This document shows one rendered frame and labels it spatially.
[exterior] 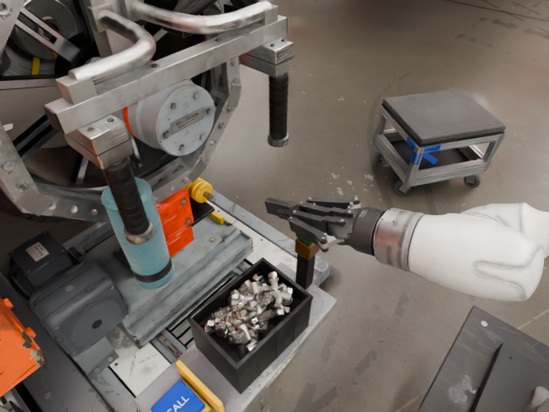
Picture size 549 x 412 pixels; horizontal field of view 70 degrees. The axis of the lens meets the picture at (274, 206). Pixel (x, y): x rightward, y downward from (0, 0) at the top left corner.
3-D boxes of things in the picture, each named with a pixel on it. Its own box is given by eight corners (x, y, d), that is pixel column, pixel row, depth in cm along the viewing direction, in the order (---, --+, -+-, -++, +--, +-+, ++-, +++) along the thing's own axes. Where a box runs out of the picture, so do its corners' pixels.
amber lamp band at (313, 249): (305, 241, 85) (305, 228, 82) (319, 250, 83) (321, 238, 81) (293, 252, 83) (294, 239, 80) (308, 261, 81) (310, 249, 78)
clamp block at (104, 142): (99, 129, 57) (87, 96, 53) (136, 154, 53) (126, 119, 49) (66, 145, 54) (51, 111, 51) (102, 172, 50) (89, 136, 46)
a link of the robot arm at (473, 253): (400, 285, 56) (429, 266, 66) (527, 327, 47) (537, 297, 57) (413, 211, 54) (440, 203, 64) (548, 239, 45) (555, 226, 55)
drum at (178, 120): (155, 103, 86) (140, 38, 77) (222, 139, 76) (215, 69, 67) (98, 130, 79) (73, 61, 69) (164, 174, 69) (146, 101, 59)
